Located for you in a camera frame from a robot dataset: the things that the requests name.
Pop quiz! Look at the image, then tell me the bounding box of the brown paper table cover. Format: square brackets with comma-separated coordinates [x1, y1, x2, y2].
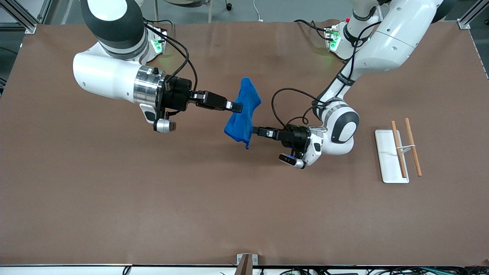
[0, 20, 489, 267]

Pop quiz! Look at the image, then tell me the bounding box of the blue microfibre towel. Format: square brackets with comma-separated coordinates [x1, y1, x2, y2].
[224, 77, 262, 150]

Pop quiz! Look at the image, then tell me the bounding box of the bundle of table edge cables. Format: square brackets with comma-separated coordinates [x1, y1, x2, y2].
[260, 267, 489, 275]

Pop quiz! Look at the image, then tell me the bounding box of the black arm base cable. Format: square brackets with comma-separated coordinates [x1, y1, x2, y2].
[143, 18, 174, 29]
[293, 19, 333, 40]

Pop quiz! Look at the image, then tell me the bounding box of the black left arm base cable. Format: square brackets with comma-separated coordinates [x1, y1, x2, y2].
[293, 19, 333, 40]

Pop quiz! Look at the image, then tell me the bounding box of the black right arm base cable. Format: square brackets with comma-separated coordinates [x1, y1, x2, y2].
[143, 18, 174, 29]

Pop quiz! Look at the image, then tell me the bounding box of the white rack base tray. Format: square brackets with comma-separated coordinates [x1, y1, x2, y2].
[374, 129, 410, 184]

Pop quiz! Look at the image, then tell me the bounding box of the white floor cable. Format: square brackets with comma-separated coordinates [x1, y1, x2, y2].
[252, 0, 265, 23]

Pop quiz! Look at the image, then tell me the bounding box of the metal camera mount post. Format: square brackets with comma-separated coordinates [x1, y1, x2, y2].
[234, 253, 259, 275]

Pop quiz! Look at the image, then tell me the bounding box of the chair with caster wheels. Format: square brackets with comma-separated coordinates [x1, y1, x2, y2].
[153, 0, 233, 24]

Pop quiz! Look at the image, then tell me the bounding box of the aluminium frame profile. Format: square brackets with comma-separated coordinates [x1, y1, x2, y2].
[457, 0, 489, 30]
[0, 0, 37, 34]

